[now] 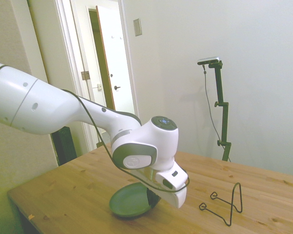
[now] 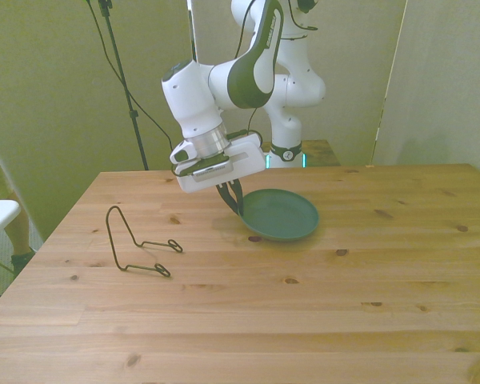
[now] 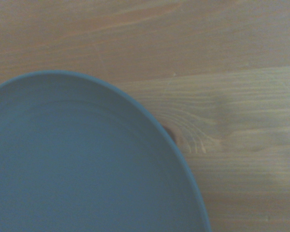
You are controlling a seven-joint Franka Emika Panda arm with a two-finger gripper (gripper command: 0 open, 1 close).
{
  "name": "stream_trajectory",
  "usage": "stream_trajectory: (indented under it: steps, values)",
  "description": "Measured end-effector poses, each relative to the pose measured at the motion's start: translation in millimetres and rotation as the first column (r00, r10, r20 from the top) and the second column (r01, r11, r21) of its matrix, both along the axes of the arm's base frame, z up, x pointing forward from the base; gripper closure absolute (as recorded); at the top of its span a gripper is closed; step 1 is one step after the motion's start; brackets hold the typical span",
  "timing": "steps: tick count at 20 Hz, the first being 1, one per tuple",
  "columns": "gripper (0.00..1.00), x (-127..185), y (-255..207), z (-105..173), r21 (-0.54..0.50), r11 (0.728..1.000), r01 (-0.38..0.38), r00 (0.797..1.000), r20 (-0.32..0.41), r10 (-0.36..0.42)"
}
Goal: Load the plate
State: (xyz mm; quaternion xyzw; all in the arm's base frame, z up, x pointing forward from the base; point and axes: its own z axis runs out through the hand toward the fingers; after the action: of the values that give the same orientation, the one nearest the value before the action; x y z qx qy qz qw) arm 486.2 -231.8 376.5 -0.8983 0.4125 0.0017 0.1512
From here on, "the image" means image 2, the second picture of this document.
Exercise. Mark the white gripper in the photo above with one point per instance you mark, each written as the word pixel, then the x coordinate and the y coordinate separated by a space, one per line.
pixel 244 166

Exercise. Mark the dark teal round plate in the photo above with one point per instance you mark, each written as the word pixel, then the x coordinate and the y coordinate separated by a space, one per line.
pixel 284 216

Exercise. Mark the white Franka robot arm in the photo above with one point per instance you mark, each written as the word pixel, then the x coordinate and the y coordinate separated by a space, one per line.
pixel 192 96

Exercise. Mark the black tripod stand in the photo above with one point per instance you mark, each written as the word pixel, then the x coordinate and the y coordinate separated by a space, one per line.
pixel 123 76

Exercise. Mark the beige partition panel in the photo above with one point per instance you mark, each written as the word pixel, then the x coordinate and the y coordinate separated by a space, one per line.
pixel 444 80
pixel 352 60
pixel 44 100

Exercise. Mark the person bare leg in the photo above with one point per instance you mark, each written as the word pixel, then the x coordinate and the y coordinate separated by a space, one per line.
pixel 18 232

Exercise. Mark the dark sneaker shoe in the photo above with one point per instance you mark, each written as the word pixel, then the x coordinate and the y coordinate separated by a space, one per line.
pixel 22 261

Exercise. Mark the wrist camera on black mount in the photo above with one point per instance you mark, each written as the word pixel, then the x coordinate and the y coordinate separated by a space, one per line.
pixel 208 171

